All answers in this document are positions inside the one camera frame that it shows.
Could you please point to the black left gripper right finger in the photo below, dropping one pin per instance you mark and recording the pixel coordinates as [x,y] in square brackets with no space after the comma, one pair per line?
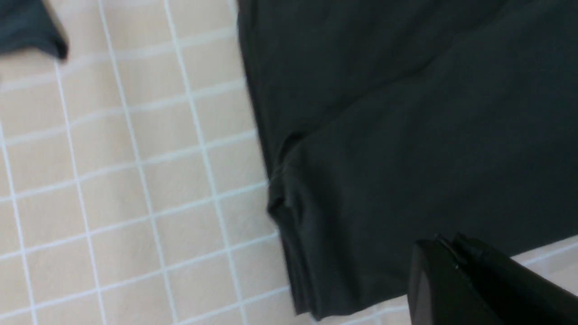
[511,292]

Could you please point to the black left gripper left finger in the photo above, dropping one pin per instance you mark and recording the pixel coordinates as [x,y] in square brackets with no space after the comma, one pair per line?
[438,292]

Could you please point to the dark gray long-sleeve top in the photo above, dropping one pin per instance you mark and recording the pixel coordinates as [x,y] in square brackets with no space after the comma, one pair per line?
[382,122]

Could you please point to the beige checkered tablecloth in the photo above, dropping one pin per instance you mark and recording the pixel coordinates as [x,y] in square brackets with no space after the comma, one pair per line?
[133,185]

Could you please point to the dark teal crumpled garment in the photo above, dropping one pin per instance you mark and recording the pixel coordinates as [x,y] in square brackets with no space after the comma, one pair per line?
[32,24]

